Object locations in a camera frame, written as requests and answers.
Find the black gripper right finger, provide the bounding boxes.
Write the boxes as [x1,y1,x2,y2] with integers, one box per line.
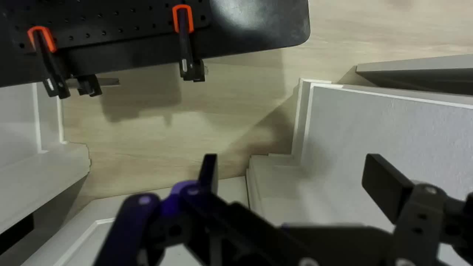
[363,154,414,224]

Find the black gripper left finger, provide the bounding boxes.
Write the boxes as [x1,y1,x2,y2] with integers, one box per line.
[199,154,218,194]

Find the white panelled door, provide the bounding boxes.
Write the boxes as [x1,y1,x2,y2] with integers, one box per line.
[246,54,473,266]

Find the orange black clamp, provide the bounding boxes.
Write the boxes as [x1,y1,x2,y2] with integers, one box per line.
[172,4,206,83]
[27,26,71,100]

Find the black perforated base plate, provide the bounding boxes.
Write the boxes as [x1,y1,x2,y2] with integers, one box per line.
[0,0,311,86]

